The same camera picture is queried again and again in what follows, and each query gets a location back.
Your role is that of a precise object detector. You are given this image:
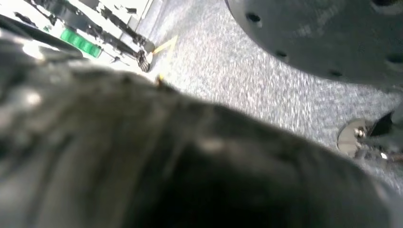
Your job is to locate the green block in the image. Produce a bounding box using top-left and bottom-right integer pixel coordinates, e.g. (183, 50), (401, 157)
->
(59, 28), (102, 59)

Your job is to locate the blue rack on casters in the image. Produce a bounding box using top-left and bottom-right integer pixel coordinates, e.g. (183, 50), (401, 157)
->
(0, 0), (156, 74)

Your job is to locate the small chrome disc fitting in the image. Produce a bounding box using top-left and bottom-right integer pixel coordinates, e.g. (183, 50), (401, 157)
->
(336, 112), (403, 164)

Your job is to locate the dark round perforated plate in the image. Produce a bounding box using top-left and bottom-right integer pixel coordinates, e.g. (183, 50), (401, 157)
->
(225, 0), (403, 86)

